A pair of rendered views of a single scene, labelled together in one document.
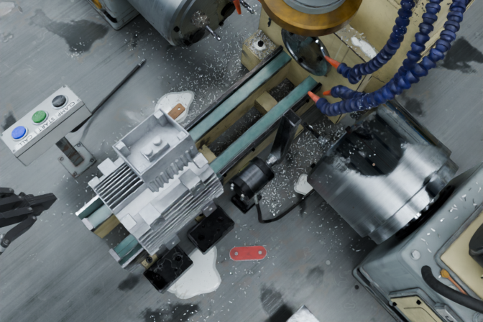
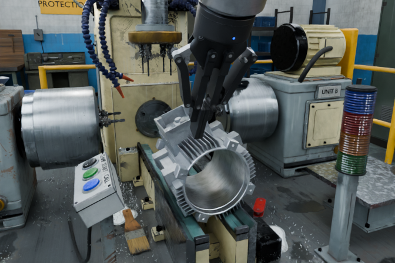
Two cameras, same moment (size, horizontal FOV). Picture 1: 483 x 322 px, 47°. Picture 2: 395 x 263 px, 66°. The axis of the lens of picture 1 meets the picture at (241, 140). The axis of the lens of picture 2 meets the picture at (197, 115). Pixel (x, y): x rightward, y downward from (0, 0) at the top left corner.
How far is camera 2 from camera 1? 112 cm
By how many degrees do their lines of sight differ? 67
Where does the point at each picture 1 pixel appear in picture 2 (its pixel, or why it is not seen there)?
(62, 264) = not seen: outside the picture
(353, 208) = (258, 105)
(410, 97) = not seen: hidden behind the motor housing
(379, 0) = (161, 77)
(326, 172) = (236, 101)
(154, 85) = not seen: hidden behind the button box
